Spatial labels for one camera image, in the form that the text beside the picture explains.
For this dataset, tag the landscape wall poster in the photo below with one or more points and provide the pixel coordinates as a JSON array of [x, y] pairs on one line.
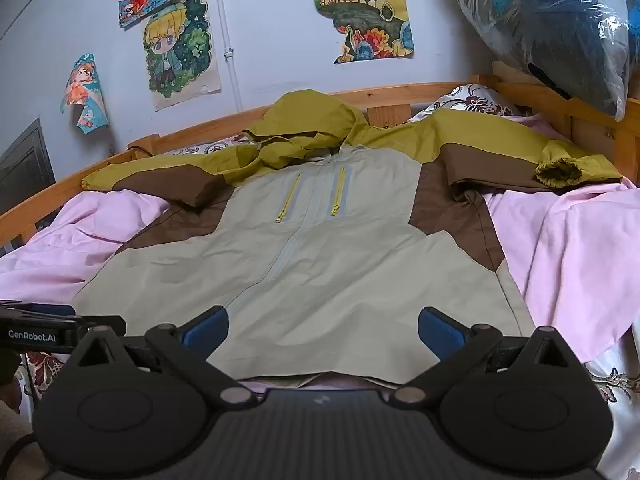
[[360, 5]]

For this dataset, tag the blond figure wall poster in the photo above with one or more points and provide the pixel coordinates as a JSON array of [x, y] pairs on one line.
[[175, 50]]

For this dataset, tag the small orange-haired figure poster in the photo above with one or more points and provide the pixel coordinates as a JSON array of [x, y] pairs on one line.
[[85, 90]]

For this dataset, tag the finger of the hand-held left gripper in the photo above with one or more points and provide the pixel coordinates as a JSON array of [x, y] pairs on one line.
[[117, 324]]

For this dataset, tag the floral satin pillow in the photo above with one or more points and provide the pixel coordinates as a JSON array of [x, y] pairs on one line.
[[470, 102]]

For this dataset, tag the beige brown olive hooded jacket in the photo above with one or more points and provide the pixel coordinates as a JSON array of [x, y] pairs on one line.
[[320, 270]]

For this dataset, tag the floral white bed sheet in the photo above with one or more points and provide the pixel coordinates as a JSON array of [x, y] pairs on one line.
[[617, 410]]

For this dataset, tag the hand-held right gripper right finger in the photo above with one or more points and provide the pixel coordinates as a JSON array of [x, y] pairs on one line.
[[440, 332]]

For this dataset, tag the clear plastic bag of clothes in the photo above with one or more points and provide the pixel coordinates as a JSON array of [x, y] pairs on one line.
[[550, 25]]

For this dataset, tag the white wall pipe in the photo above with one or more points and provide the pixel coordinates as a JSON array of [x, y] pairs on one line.
[[227, 35]]

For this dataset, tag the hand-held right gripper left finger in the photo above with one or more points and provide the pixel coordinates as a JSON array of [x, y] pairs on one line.
[[207, 332]]

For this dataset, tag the pink bed sheet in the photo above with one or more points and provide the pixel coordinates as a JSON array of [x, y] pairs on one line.
[[575, 240]]

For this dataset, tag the wooden bed frame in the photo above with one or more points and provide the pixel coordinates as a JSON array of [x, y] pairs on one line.
[[200, 127]]

